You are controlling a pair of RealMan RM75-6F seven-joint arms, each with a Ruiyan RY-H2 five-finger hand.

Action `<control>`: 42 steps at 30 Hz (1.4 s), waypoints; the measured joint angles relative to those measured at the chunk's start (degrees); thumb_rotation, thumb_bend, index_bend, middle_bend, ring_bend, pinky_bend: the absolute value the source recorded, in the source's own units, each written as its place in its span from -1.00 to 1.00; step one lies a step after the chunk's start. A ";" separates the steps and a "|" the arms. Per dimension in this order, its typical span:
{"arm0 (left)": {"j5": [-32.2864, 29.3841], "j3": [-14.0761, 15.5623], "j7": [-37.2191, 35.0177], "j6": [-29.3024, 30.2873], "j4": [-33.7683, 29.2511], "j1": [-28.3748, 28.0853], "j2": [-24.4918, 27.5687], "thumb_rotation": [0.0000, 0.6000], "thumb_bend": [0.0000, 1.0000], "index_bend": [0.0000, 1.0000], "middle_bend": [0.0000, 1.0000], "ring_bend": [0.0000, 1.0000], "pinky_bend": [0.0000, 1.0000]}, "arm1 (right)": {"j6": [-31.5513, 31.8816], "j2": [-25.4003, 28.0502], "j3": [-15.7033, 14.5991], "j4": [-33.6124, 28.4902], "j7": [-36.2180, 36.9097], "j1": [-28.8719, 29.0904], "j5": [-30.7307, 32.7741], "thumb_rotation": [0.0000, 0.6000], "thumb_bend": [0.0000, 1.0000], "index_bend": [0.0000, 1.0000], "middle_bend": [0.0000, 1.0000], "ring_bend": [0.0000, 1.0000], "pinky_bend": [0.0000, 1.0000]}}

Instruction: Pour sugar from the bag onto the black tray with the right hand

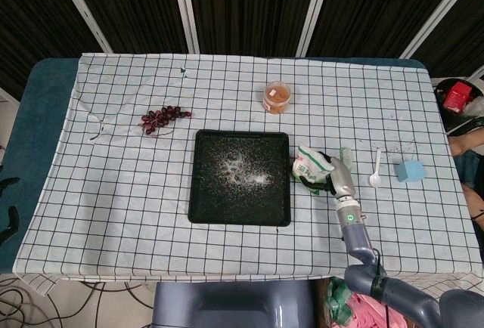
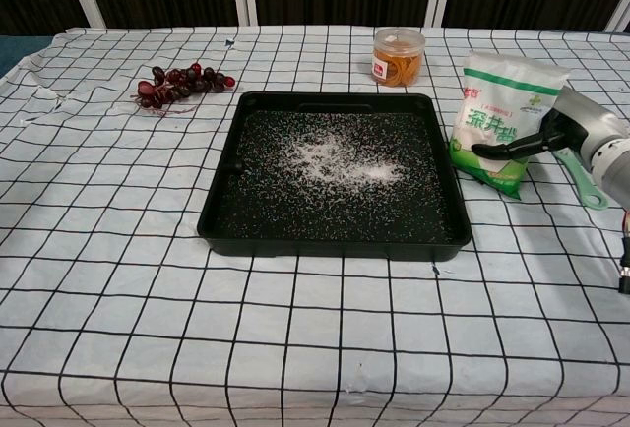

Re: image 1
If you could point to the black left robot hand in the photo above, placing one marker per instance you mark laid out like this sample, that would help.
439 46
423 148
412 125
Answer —
9 226

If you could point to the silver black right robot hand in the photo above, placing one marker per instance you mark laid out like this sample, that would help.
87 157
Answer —
342 177

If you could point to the white green snack bag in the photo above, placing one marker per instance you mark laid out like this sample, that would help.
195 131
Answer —
308 165

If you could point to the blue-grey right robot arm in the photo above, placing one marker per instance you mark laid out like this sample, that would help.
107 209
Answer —
355 237

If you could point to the black baking tray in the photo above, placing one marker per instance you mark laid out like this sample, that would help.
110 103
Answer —
238 192

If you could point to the green scrubbing pad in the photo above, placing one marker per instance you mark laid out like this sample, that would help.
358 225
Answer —
346 154

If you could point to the white plastic spoon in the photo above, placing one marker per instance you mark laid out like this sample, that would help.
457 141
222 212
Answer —
375 178

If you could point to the blue sponge block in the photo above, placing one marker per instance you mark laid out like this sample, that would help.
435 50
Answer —
410 172

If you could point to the orange plastic jar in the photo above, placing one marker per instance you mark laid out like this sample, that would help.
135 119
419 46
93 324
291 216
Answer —
277 95

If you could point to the white checked tablecloth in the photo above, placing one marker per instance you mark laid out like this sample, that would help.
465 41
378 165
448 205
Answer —
113 192

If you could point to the person bare leg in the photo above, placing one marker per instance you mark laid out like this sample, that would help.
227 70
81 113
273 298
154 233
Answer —
467 144
474 203

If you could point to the brown cardboard box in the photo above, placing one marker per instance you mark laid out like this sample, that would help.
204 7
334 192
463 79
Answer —
321 305

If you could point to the black bin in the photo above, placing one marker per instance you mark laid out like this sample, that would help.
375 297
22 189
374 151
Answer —
440 90

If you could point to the blue-grey robot torso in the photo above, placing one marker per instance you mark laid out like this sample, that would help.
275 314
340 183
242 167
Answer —
227 305

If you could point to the dark red grape bunch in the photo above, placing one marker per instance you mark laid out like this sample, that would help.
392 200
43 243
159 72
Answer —
162 116

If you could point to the black pleated curtain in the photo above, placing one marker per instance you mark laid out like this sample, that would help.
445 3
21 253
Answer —
246 3

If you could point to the white partition post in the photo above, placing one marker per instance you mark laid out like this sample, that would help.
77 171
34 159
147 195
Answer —
315 10
185 7
440 10
81 10

